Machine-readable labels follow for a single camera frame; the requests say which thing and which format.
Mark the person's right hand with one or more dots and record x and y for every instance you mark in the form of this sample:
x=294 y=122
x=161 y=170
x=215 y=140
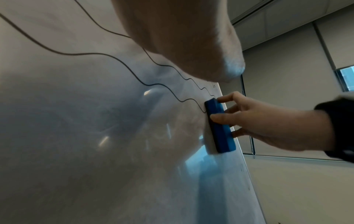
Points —
x=282 y=126

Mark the person's left hand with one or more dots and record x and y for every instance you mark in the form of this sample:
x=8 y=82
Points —
x=179 y=32

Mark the blue whiteboard eraser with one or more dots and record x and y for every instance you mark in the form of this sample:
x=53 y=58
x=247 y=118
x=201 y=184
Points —
x=222 y=137

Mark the white whiteboard with wavy lines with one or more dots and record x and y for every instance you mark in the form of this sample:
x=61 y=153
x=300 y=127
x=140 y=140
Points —
x=96 y=142

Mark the beige roller blind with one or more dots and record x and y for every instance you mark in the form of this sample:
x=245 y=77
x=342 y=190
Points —
x=290 y=72

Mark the window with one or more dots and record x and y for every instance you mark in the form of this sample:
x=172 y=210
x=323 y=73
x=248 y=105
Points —
x=348 y=78

